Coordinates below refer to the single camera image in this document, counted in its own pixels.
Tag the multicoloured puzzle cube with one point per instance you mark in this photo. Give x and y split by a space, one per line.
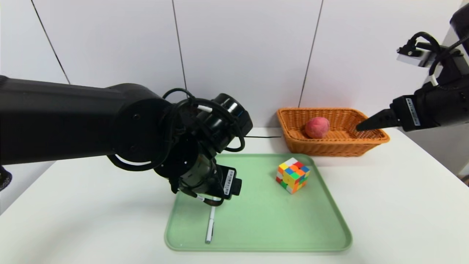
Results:
293 176

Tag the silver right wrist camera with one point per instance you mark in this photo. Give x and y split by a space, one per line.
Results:
417 58

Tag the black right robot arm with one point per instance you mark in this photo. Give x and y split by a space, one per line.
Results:
447 106

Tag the white pen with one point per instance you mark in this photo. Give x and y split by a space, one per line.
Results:
210 227

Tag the light green plastic tray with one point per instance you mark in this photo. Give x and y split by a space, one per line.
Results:
263 220

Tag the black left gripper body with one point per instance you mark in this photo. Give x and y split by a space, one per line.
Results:
229 180

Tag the orange wicker basket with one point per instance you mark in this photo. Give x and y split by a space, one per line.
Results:
322 148

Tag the red peach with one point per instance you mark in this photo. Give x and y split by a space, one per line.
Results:
317 127

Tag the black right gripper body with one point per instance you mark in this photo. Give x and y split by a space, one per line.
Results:
411 111

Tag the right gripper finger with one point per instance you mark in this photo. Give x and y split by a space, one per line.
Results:
381 119

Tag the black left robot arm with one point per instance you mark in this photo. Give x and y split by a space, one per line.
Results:
73 121

